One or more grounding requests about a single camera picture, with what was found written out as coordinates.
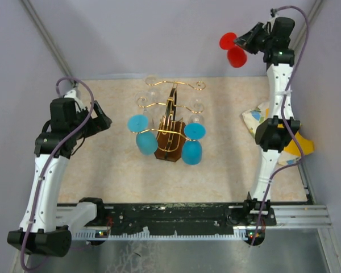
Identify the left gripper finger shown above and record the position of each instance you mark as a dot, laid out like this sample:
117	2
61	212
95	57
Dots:
101	120
88	131

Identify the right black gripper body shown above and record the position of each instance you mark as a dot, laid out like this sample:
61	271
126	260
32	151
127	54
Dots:
263	41

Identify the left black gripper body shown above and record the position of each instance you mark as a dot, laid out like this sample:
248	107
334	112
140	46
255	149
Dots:
80	116

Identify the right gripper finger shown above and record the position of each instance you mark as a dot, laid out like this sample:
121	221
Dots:
248	47
250	35

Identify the red plastic wine glass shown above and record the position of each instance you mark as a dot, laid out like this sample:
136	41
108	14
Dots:
236	56

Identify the clear wine glass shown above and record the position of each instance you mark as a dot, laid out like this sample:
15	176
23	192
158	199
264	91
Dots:
197	106
151	81
143	99

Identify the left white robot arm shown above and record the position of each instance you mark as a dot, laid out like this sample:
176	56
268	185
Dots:
40	231

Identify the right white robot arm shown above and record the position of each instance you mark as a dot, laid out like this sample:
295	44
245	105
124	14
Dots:
280	126

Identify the left blue wine glass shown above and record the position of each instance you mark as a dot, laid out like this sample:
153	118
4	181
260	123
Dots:
145	139

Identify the blue wine glass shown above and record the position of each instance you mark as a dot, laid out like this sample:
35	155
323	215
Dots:
145	139
192	149

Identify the right blue wine glass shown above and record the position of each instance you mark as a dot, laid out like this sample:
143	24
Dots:
192	149

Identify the patterned yellow cloth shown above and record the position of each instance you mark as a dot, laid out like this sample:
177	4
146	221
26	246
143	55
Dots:
291	154

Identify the right aluminium corner post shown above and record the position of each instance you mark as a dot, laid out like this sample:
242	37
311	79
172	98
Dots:
312	15

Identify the aluminium corner post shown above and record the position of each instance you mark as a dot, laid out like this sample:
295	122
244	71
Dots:
312	15
47	38

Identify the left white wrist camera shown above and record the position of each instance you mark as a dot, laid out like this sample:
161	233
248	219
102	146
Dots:
75	94

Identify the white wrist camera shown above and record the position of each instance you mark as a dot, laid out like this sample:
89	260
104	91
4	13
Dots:
75	94
274	14

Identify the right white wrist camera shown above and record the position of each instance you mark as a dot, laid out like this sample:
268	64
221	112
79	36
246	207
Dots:
274	14

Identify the gold wire glass rack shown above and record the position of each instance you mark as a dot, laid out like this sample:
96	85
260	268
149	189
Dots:
168	122

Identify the left aluminium corner post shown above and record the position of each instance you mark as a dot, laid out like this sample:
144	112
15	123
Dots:
47	38

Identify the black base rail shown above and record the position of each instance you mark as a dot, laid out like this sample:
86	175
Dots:
218	221

